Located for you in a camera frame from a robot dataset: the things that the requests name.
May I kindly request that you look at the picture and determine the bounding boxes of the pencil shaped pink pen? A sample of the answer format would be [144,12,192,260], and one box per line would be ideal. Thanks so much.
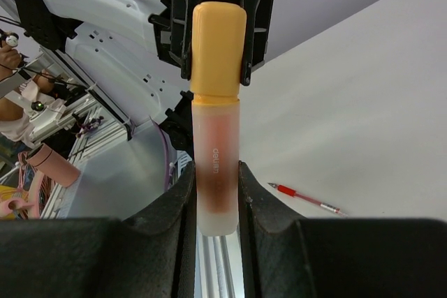
[192,103,240,237]

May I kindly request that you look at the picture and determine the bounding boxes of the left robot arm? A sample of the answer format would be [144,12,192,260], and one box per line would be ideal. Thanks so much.
[14,0,273,153]

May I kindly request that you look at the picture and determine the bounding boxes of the red thin pen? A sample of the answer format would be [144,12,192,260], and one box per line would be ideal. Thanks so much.
[268,182,348,218]

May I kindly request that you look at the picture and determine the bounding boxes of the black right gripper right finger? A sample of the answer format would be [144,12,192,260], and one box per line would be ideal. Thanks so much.
[238,163,446,297]

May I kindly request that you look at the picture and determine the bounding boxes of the pink cylinder bottle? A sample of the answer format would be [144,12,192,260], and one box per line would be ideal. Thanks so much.
[26,144,81,188]

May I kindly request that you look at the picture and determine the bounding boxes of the aluminium front rail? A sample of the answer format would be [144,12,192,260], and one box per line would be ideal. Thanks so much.
[34,46,245,298]

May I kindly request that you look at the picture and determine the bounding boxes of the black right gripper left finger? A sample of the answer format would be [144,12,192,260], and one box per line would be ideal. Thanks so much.
[1,163,196,297]

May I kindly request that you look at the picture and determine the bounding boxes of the small orange cap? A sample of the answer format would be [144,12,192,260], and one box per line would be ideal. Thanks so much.
[191,1,247,105]

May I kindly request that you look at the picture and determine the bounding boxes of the person in background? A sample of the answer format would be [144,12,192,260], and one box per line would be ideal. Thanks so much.
[1,31,65,148]

